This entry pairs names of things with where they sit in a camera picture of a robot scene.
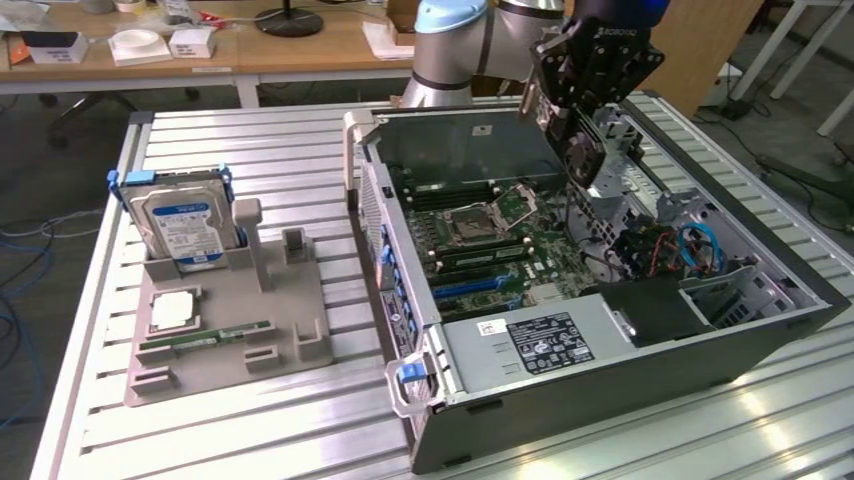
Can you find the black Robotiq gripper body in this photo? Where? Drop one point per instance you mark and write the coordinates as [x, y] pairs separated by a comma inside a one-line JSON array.
[[613, 35]]

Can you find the graphics card with metal bracket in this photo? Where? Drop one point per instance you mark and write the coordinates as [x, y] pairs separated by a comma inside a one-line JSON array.
[[580, 150]]

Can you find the wooden cabinet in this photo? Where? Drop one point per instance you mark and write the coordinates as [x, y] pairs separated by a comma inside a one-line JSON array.
[[707, 50]]

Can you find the white paper stack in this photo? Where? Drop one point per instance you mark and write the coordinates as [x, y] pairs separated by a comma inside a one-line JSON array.
[[383, 42]]

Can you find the metal socket cover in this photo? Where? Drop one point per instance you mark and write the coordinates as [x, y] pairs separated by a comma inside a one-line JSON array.
[[516, 207]]

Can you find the black floor stand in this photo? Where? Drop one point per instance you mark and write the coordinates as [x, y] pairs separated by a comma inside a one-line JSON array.
[[814, 175]]

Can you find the CPU socket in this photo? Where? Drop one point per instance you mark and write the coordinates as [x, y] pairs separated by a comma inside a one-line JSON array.
[[469, 222]]

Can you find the wooden desk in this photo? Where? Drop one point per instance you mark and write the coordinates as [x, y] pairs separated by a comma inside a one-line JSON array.
[[300, 50]]

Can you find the installed RAM stick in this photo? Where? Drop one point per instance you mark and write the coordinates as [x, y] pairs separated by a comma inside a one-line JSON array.
[[480, 255]]

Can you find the black round stand base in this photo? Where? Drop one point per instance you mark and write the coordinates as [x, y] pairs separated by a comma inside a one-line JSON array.
[[289, 25]]

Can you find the green motherboard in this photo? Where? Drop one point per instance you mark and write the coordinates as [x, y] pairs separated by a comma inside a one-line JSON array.
[[533, 270]]

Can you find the blue slot retention clip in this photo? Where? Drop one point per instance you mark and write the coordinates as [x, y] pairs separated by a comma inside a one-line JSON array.
[[412, 334], [403, 311], [393, 285], [384, 245]]

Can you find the blue PCIe expansion slot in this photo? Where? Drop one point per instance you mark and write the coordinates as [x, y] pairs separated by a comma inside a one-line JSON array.
[[467, 289]]

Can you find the small grey metal disk bay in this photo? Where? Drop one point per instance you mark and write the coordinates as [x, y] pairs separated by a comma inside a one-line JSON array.
[[734, 300]]

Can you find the white box with label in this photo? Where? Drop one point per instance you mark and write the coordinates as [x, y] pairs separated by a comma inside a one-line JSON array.
[[189, 45]]

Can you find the silver power supply unit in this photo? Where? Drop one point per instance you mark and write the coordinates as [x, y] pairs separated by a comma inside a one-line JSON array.
[[480, 360]]

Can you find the white foam tray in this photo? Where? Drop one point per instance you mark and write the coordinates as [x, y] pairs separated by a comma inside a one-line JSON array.
[[140, 47]]

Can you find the hard disk in blue carrier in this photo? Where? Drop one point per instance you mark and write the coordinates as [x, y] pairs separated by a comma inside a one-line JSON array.
[[180, 225]]

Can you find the clear case latch blue tab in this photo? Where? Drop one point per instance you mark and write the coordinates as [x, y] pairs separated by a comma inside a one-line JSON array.
[[408, 374]]

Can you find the black open PC case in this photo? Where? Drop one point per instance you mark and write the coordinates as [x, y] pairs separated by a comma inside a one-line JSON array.
[[600, 410]]

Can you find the black chair base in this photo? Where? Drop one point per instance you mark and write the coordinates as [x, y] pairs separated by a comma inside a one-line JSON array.
[[86, 107]]

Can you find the white box with black top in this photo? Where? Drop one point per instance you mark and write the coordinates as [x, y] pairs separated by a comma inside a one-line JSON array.
[[56, 50]]

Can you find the silver CPU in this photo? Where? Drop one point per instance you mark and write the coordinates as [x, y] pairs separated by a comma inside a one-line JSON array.
[[172, 310]]

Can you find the green RAM stick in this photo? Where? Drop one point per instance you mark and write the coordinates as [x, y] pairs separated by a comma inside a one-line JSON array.
[[200, 337]]

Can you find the grey parts rack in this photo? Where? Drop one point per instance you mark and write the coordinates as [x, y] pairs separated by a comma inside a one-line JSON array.
[[220, 370]]

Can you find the white table frame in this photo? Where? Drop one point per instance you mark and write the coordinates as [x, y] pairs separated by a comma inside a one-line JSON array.
[[834, 117]]

